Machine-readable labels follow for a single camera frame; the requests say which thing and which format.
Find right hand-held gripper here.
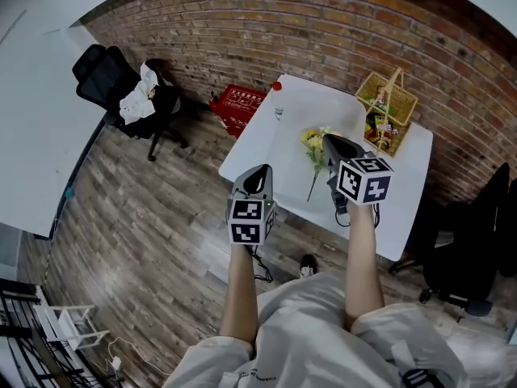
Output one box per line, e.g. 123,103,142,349
322,133,395,217

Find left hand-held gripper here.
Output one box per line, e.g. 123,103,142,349
225,163,279,246

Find yellow flowers bunch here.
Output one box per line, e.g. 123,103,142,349
298,125,344,202

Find person's left forearm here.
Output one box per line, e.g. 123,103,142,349
219,242,259,345

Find person's right forearm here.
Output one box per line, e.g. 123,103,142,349
343,204,385,327

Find red printed box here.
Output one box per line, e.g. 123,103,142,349
209,83,267,139

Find white rectangular table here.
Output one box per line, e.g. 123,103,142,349
217,74,435,263

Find colourful snack packets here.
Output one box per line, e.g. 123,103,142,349
365,113,401,144

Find clear bottle with red cap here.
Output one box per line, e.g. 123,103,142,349
271,81,287,124

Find person's black right shoe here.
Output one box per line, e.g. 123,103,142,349
299,254,318,279

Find white crumpled cloth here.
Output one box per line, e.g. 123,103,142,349
119,63,162,125

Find black high-back office chair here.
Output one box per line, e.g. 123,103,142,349
389,162,512,318

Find person's light grey clothing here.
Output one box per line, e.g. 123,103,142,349
161,271,469,388

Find black mesh office chair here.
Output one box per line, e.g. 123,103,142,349
71,44,211,162

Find white stool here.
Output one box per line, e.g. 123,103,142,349
32,304,110,352

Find yellow wire basket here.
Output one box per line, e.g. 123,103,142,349
355,67,419,159

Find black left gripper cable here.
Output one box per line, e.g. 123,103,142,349
243,243,276,285

